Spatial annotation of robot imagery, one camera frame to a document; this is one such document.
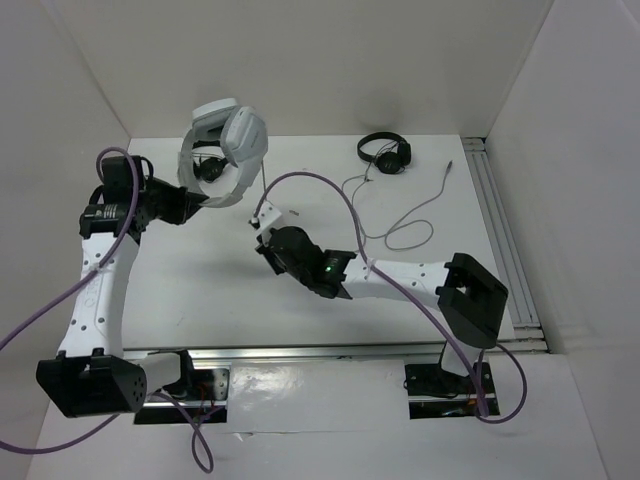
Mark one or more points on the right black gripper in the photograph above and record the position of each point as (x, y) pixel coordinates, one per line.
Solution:
(267, 252)

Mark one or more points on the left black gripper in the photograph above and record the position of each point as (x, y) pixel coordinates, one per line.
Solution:
(185, 204)

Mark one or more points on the white grey headphones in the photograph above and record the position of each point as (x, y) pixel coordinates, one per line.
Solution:
(241, 134)

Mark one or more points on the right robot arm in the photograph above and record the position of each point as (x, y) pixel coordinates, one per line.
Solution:
(469, 297)

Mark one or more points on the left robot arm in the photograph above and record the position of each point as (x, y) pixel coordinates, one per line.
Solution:
(89, 375)

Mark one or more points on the black headphones left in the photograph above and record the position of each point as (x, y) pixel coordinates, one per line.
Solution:
(207, 167)

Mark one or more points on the black headphones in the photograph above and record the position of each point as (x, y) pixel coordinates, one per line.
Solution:
(207, 167)
(392, 158)

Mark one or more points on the black headphones right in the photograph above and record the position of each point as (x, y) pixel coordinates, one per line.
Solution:
(392, 158)

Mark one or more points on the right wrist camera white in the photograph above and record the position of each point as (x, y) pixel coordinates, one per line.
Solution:
(268, 216)

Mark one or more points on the aluminium rail front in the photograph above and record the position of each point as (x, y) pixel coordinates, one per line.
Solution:
(526, 345)

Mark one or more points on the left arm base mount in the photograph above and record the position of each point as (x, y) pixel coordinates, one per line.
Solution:
(201, 391)

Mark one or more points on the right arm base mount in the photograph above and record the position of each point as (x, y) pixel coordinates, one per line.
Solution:
(436, 394)

